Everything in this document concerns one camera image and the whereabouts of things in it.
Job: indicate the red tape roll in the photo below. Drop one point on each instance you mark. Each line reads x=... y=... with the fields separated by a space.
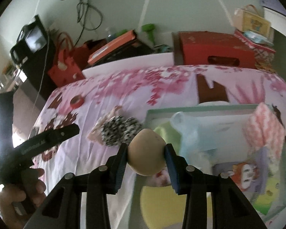
x=77 y=101

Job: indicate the red cardboard gift box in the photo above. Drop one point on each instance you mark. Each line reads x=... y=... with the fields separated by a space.
x=210 y=48

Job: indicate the pink white chevron cloth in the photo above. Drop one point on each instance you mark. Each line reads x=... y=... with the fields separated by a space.
x=262 y=128

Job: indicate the person's left hand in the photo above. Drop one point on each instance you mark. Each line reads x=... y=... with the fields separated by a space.
x=21 y=195

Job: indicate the purple cartoon face mask packet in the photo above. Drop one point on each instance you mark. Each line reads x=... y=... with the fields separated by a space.
x=250 y=175

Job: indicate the yellow sponge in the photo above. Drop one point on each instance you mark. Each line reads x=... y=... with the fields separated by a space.
x=161 y=207

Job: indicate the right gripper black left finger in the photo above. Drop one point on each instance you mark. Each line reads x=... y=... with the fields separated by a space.
x=108 y=178

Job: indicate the black coffee machine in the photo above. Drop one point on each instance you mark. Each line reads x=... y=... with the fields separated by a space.
x=34 y=53

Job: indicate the green dumbbell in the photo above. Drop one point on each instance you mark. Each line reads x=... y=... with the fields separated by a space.
x=149 y=30

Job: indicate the blue wet wipes pack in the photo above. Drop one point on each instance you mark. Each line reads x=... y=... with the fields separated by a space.
x=257 y=38

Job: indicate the red felt tote bag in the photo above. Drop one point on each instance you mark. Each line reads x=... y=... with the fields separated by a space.
x=69 y=61

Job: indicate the pink satin scrunchie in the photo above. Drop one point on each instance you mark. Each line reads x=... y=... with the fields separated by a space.
x=95 y=135

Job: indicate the leopard print scrunchie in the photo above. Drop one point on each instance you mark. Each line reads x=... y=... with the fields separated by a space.
x=120 y=130

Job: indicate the light blue face mask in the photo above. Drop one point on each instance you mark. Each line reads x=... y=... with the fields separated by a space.
x=195 y=137

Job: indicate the beige gift bag with handle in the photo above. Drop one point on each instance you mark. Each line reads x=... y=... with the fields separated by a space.
x=249 y=19

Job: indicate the green tissue pack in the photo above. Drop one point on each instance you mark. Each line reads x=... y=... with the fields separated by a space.
x=272 y=201

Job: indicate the light green cloth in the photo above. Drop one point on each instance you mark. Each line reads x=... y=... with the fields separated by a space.
x=170 y=135

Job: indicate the orange black long box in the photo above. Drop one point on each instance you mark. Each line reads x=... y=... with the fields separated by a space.
x=125 y=46

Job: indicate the clear plastic bottle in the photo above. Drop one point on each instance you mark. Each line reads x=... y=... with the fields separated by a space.
x=110 y=34

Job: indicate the pink floral cartoon bedsheet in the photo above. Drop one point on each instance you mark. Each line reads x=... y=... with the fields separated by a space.
x=138 y=91

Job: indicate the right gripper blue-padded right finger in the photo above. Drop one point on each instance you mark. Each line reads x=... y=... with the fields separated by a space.
x=181 y=174

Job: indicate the red white patterned tin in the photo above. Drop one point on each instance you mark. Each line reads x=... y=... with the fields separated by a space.
x=264 y=55

